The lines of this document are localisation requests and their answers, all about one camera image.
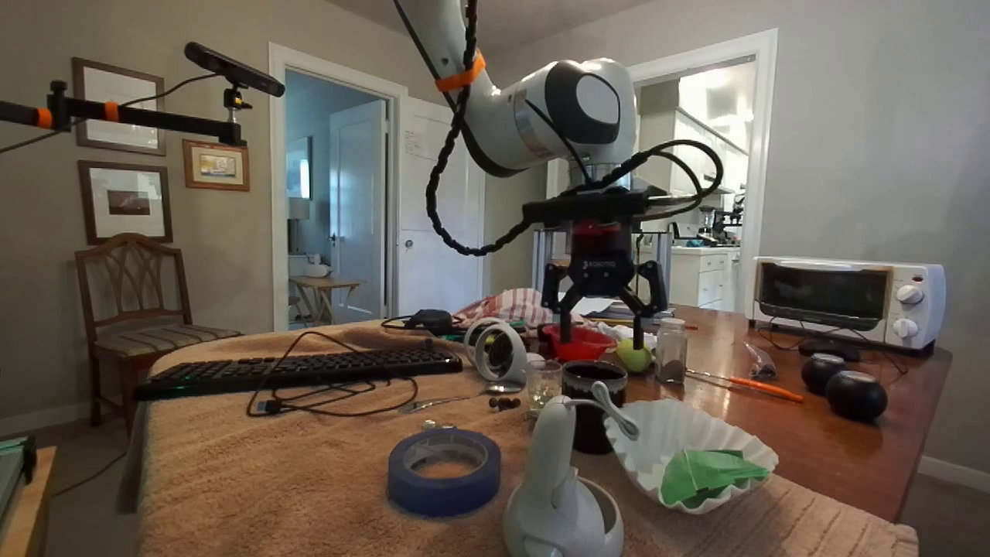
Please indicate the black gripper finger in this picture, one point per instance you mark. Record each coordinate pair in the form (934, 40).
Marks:
(557, 294)
(651, 289)

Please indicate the wooden board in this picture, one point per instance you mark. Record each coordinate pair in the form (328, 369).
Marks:
(32, 516)

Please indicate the white toaster oven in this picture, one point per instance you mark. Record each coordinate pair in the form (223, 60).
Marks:
(846, 298)

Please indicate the blue masking tape roll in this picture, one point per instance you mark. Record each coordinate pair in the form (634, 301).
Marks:
(444, 496)

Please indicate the red striped towel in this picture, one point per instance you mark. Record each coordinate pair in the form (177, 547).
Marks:
(512, 307)

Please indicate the white paper sheet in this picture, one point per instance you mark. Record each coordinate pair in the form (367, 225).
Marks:
(594, 307)

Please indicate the wooden chair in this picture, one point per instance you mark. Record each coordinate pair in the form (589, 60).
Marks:
(133, 298)

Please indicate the large framed picture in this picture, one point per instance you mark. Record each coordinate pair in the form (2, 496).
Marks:
(116, 88)

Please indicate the framed picture with dark print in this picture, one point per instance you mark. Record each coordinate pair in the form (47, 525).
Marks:
(126, 201)

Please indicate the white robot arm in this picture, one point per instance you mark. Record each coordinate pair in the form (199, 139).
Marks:
(535, 111)

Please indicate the small metal spoon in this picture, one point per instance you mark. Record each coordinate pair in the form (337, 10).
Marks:
(618, 408)

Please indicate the clear glass bead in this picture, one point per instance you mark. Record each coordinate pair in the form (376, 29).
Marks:
(428, 426)

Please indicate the red bowl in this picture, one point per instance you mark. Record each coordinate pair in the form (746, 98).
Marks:
(589, 343)

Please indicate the small glass jar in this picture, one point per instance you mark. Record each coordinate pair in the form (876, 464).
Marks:
(545, 392)

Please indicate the green tennis ball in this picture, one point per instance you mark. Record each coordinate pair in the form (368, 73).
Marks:
(632, 358)

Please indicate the white panel door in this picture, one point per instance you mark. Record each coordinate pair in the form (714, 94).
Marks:
(421, 257)

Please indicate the small framed picture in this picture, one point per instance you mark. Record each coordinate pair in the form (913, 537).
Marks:
(218, 165)

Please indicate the black keyboard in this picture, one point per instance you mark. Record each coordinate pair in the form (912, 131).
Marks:
(299, 373)

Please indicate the black stereo camera bar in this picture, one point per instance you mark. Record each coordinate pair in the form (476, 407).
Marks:
(234, 70)

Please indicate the small wooden side table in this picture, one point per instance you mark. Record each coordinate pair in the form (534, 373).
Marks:
(325, 289)

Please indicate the small black bits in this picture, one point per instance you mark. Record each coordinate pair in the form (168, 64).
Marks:
(502, 403)

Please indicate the black pouch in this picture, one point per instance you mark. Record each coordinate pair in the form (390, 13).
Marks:
(428, 320)

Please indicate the white kitchen cabinet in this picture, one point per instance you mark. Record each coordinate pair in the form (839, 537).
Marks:
(706, 280)

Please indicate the black grey marker pen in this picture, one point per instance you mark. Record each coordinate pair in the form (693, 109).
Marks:
(763, 359)

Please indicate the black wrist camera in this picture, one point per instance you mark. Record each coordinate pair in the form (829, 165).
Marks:
(589, 204)

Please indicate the black boom with orange clips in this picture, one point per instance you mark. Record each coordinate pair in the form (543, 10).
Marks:
(156, 121)

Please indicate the green packet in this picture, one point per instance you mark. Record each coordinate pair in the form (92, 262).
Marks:
(714, 479)

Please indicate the small clear bottle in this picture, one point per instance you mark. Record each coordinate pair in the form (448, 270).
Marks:
(672, 354)

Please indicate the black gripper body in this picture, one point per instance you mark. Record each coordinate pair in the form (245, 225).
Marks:
(597, 257)

